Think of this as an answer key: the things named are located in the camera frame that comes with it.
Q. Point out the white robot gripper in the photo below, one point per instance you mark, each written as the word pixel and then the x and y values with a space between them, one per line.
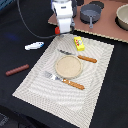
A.
pixel 64 15

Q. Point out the brown toy sausage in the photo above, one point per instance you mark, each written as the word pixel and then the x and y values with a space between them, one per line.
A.
pixel 17 70

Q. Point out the red toy tomato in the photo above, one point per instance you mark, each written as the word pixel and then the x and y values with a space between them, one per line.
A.
pixel 57 30

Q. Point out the yellow toy butter box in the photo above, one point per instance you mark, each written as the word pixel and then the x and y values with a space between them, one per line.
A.
pixel 79 43

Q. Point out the black stove burner disc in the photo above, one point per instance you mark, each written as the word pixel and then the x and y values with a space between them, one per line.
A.
pixel 99 3

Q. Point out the brown toy stove board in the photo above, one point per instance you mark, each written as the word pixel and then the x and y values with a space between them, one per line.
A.
pixel 106 25

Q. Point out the round wooden plate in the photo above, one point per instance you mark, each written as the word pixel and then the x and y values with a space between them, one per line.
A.
pixel 68 66

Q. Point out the beige bowl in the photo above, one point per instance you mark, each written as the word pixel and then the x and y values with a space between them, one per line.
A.
pixel 122 14

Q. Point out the beige woven placemat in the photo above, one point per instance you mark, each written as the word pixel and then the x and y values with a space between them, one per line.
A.
pixel 64 101

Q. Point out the grey toy saucepan with handle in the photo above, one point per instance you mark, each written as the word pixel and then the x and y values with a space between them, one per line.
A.
pixel 90 13

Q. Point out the knife with wooden handle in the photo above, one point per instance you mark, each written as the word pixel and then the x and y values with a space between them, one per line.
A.
pixel 79 56

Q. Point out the fork with wooden handle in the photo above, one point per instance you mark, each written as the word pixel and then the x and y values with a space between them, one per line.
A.
pixel 54 77

